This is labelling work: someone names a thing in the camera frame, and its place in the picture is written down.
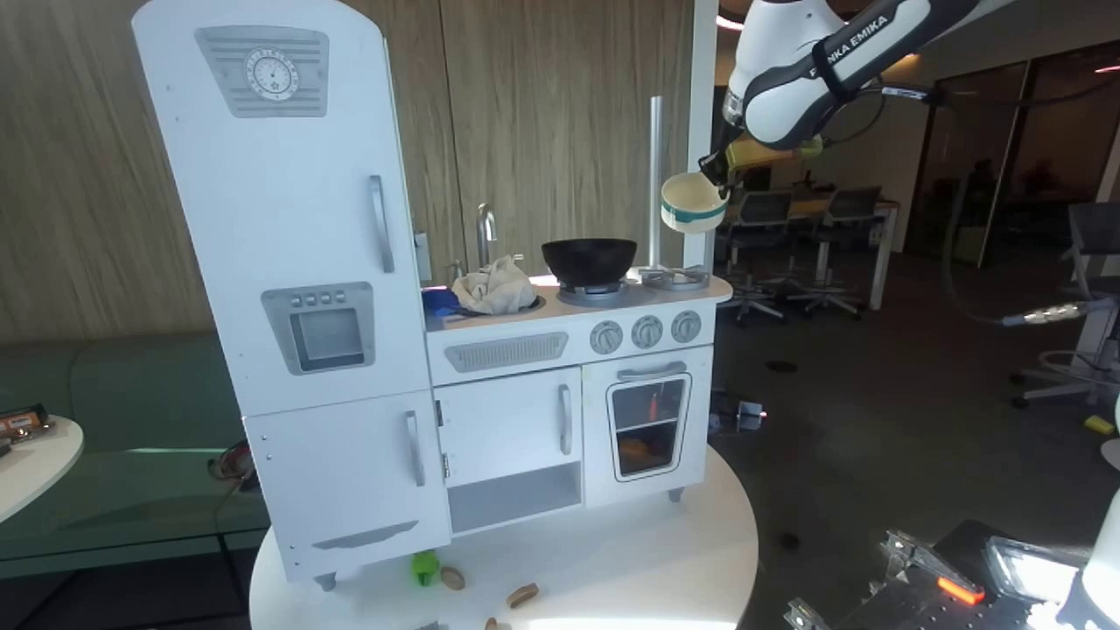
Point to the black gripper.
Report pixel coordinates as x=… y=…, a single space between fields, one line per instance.
x=724 y=155

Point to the white pot teal stripe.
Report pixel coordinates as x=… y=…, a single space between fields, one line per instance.
x=695 y=208

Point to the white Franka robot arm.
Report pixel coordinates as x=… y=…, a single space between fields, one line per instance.
x=807 y=81

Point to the black bowl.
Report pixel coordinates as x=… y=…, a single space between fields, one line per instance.
x=591 y=262

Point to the thin white pole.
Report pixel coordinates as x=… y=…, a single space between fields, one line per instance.
x=657 y=152

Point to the mesh office chair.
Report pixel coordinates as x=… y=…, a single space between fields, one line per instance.
x=835 y=256
x=758 y=250

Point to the white structural pillar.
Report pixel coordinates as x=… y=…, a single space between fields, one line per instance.
x=703 y=71

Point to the silver toy stove burner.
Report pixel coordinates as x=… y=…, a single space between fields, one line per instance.
x=674 y=277

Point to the ceiling light strip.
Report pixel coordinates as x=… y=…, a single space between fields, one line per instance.
x=731 y=24

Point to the wood-top white-leg desk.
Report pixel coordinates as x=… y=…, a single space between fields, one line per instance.
x=870 y=213

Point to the round dark floor outlet cover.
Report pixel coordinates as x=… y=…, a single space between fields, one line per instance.
x=781 y=367

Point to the silver toy faucet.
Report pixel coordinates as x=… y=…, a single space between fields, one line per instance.
x=486 y=232

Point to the crumpled white cloth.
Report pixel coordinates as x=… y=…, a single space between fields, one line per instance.
x=494 y=286

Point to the orange toy food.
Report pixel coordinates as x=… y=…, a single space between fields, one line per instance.
x=639 y=449

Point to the blue container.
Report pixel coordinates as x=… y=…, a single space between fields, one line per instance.
x=438 y=302

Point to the round white table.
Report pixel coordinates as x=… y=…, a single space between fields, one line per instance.
x=630 y=549

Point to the dark office chair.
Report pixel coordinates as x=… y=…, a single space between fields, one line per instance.
x=1089 y=245

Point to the white toy play kitchen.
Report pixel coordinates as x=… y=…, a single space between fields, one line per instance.
x=304 y=232

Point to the small yellow floor item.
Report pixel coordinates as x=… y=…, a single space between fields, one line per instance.
x=1098 y=426

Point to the tan wooden toy piece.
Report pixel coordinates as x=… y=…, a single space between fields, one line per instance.
x=524 y=595

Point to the black electronics box orange light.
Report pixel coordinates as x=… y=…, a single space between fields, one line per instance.
x=931 y=581

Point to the brown toy food piece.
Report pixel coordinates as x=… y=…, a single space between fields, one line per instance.
x=454 y=574
x=494 y=624

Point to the lime green fuzzy pompom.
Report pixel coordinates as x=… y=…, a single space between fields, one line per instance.
x=425 y=567

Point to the brown clump object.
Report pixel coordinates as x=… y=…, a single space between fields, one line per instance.
x=235 y=462

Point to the green bench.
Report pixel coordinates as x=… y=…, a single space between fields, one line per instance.
x=117 y=468

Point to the small white side table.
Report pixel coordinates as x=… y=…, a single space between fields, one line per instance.
x=28 y=468

